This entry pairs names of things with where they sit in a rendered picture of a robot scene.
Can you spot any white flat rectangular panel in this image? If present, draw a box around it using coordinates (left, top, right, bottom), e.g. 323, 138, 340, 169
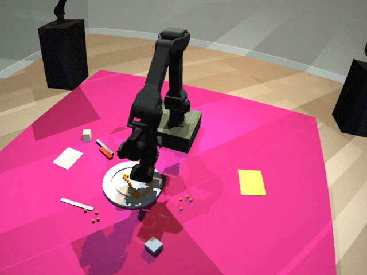
52, 147, 83, 170

